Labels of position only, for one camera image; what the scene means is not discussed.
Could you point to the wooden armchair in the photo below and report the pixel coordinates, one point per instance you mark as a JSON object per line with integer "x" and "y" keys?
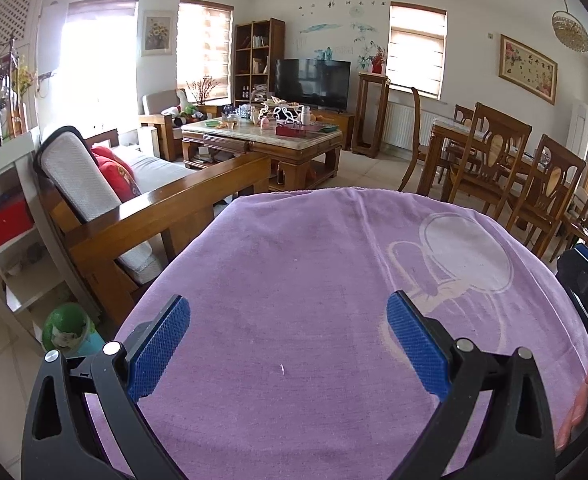
{"x": 156, "y": 110}

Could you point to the round chandelier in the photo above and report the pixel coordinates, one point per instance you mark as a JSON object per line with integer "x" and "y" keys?
{"x": 570, "y": 30}

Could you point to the white radiator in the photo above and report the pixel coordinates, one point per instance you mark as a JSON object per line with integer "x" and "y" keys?
{"x": 404, "y": 125}

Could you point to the flat screen television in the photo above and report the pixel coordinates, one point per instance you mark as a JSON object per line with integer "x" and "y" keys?
{"x": 314, "y": 82}

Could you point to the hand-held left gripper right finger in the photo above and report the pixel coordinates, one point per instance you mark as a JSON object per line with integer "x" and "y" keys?
{"x": 416, "y": 345}

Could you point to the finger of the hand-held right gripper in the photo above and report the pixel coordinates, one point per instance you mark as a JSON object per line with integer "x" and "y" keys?
{"x": 586, "y": 290}

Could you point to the yellow artificial flowers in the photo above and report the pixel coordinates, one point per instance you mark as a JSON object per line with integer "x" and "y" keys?
{"x": 23, "y": 80}

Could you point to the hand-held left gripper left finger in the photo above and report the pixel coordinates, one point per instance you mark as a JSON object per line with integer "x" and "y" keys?
{"x": 158, "y": 350}

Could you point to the red storage box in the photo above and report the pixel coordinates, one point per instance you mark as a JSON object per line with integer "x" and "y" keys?
{"x": 6, "y": 222}

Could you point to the white standing air conditioner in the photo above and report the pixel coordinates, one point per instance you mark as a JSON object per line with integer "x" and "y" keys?
{"x": 581, "y": 130}

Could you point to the person's right hand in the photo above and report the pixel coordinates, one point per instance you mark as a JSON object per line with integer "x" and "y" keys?
{"x": 579, "y": 405}

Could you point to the small green lidded bin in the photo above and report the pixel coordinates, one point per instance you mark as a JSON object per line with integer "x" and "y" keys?
{"x": 71, "y": 330}

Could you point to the red tissue box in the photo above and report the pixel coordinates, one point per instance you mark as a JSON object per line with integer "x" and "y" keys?
{"x": 291, "y": 130}

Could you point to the green and white plush toy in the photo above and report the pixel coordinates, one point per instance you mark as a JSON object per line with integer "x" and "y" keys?
{"x": 181, "y": 112}

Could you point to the purple cloth with white print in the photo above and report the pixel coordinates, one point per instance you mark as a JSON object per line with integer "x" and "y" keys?
{"x": 299, "y": 310}

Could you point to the wooden television stand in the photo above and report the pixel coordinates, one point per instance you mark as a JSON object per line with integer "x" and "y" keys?
{"x": 344, "y": 127}

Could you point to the window with striped blind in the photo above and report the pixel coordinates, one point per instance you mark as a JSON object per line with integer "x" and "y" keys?
{"x": 204, "y": 50}
{"x": 416, "y": 50}
{"x": 98, "y": 60}

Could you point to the tall wooden plant stand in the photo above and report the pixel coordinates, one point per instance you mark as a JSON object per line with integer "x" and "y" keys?
{"x": 371, "y": 115}

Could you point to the red cushion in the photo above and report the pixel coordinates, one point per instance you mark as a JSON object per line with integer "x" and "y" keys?
{"x": 123, "y": 182}
{"x": 108, "y": 157}

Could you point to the framed floral picture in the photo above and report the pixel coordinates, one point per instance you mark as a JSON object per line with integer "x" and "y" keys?
{"x": 528, "y": 67}

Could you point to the wooden bookshelf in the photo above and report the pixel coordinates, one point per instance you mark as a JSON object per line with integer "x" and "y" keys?
{"x": 259, "y": 60}

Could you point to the wooden coffee table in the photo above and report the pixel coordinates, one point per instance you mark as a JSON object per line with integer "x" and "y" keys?
{"x": 254, "y": 155}

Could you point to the vase with dried branches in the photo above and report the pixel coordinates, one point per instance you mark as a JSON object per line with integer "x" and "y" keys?
{"x": 202, "y": 90}

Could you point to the wooden dining table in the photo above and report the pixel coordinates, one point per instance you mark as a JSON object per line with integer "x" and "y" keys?
{"x": 439, "y": 145}

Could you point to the red potted plant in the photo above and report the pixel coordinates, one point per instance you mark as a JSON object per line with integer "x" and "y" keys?
{"x": 376, "y": 62}

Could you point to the white shelf unit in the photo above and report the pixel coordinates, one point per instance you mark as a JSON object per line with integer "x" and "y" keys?
{"x": 3, "y": 170}

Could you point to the framed sunflower picture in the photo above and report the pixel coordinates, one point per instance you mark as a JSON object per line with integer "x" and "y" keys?
{"x": 157, "y": 32}

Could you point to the wooden sofa with white cushions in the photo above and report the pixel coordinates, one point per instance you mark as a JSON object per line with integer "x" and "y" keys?
{"x": 173, "y": 205}

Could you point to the green tray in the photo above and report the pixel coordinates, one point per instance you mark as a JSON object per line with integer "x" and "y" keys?
{"x": 328, "y": 129}

